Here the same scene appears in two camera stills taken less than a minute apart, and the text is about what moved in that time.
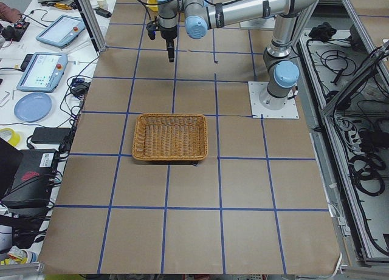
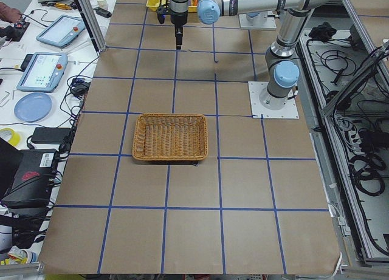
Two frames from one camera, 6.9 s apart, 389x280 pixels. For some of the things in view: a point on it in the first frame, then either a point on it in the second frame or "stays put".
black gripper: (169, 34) → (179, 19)
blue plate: (33, 107) stays put
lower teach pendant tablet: (43, 72) stays put
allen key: (6, 96) stays put
